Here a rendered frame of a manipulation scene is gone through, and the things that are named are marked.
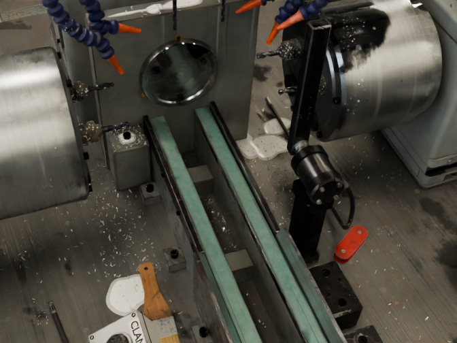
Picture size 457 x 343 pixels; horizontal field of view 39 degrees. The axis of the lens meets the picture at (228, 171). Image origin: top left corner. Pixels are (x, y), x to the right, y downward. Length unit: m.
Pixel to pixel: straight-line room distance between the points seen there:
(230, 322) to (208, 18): 0.51
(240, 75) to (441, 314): 0.56
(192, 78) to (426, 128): 0.45
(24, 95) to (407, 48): 0.61
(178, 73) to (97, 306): 0.43
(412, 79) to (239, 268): 0.43
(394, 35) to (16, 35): 0.94
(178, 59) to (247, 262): 0.37
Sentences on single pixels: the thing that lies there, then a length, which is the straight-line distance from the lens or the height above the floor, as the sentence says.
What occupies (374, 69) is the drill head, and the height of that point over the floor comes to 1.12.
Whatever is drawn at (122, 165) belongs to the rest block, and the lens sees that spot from 1.24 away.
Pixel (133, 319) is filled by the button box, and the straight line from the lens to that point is 0.81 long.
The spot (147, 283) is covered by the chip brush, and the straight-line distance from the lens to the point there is 1.15.
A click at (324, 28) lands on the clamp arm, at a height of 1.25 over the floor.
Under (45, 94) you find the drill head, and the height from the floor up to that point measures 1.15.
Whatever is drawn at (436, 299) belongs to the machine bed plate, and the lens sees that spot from 1.22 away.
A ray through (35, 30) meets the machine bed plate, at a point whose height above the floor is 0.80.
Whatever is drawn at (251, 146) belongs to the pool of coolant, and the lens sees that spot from 1.37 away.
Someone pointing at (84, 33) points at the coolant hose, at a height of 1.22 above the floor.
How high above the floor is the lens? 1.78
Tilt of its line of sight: 48 degrees down
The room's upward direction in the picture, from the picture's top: 4 degrees clockwise
